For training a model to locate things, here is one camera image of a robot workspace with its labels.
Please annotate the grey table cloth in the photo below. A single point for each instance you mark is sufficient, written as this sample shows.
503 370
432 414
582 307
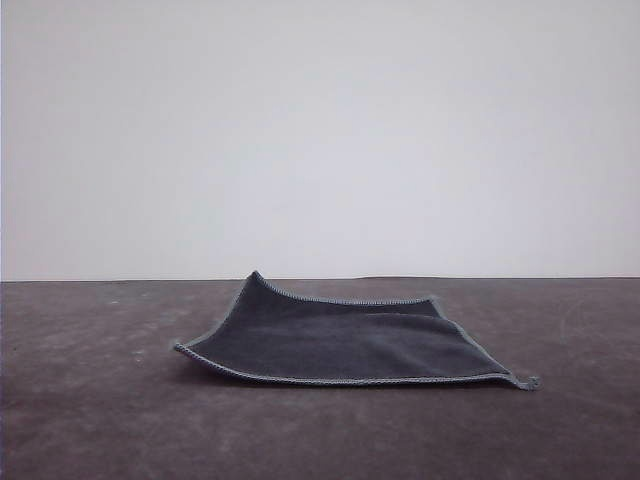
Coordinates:
100 425

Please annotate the purple towel with grey hem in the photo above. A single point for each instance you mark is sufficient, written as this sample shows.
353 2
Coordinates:
340 345

